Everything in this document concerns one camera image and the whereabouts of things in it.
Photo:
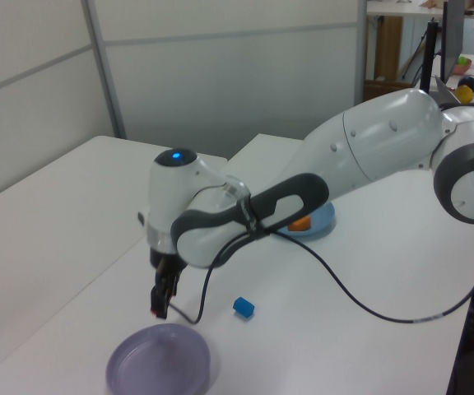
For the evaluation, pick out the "dark blue ball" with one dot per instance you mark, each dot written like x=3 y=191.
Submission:
x=469 y=82

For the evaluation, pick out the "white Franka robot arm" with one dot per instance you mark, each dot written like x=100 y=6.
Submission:
x=385 y=136

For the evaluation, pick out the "small blue block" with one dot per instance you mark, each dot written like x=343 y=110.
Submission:
x=243 y=307

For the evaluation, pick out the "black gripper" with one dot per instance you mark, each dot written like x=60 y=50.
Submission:
x=163 y=261

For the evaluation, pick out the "orange rectangular block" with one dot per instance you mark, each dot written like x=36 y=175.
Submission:
x=300 y=224

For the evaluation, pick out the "black monitor stand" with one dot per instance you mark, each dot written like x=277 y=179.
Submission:
x=428 y=53

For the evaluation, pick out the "brown cardboard box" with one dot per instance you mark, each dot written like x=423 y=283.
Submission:
x=385 y=90

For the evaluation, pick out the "dark computer monitor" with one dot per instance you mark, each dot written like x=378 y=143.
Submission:
x=453 y=37

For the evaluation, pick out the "purple plate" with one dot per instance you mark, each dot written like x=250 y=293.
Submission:
x=159 y=362

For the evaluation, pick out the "grey partition post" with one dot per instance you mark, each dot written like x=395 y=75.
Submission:
x=362 y=49

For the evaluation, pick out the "yellow ball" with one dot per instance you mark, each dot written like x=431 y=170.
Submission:
x=465 y=94

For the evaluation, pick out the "pink bowl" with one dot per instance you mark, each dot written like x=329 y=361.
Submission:
x=462 y=68

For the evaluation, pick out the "grey laptop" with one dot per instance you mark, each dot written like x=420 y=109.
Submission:
x=447 y=92

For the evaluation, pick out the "blue plate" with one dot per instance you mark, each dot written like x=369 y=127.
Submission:
x=323 y=218

